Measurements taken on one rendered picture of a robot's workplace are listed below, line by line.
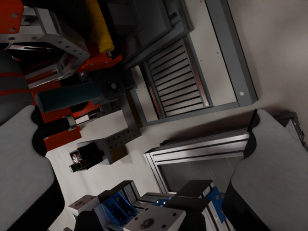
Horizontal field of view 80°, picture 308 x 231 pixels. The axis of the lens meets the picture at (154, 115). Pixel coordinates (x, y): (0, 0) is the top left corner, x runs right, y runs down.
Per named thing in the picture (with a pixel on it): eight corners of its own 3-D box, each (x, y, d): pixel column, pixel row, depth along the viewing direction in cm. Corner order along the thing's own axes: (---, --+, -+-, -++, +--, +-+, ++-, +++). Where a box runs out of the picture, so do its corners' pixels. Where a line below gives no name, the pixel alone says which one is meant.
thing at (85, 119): (112, 101, 142) (85, 109, 128) (116, 112, 143) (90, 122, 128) (44, 133, 325) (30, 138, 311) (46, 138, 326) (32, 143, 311)
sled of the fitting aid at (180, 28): (169, -46, 86) (155, -52, 80) (194, 30, 89) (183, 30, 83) (116, 15, 123) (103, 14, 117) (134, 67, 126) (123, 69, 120)
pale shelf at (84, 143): (104, 137, 115) (100, 140, 113) (114, 162, 117) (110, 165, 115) (79, 142, 147) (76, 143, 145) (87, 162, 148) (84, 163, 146)
